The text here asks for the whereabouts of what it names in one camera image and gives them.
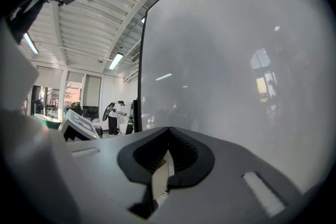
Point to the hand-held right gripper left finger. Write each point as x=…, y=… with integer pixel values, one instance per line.
x=141, y=165

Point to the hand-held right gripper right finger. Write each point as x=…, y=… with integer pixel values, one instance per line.
x=199, y=160

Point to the large white board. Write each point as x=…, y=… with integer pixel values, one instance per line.
x=223, y=60

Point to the dark green tub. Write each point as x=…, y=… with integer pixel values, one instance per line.
x=51, y=124

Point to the white roller blind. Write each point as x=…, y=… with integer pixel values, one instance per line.
x=75, y=76
x=50, y=77
x=92, y=90

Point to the white ceiling air vent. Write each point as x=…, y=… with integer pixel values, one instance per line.
x=135, y=57

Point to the beige storage box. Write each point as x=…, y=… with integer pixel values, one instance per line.
x=161, y=181

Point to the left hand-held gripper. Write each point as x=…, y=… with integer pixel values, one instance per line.
x=78, y=126

